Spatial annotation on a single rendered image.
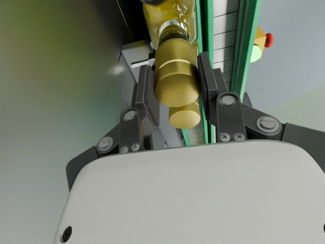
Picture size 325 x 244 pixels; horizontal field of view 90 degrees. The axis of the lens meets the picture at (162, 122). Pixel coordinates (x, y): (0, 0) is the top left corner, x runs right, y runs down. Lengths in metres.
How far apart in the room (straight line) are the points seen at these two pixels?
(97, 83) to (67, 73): 0.06
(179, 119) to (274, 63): 0.84
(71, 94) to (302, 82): 1.10
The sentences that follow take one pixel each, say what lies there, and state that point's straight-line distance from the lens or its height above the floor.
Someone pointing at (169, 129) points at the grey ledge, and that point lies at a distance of 0.70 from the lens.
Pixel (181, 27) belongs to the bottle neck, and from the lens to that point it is 0.18.
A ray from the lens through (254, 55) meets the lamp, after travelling 0.54.
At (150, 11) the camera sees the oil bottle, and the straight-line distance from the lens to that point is 0.19.
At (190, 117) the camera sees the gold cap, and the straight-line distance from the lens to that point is 0.17.
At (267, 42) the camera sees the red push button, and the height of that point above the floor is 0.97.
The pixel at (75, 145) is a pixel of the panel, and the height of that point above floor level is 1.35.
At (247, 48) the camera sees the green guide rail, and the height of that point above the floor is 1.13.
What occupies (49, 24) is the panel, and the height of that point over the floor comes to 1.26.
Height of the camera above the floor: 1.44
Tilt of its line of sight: 36 degrees down
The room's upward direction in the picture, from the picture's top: 180 degrees counter-clockwise
